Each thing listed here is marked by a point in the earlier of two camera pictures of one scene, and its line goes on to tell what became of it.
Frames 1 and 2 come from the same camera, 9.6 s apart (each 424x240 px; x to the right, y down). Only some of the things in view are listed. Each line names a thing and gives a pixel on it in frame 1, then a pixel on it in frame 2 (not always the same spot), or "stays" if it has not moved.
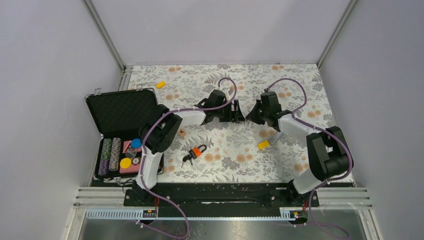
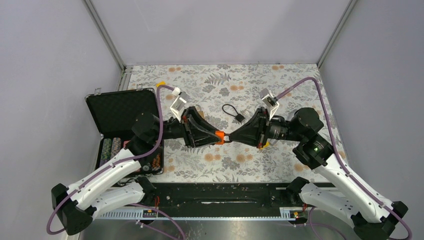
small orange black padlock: (194, 153) → (222, 134)
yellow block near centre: (273, 140) stays
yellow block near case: (160, 84) stays
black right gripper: (252, 116) → (253, 132)
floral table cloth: (245, 151) stays
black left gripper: (233, 116) → (198, 133)
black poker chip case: (119, 116) stays
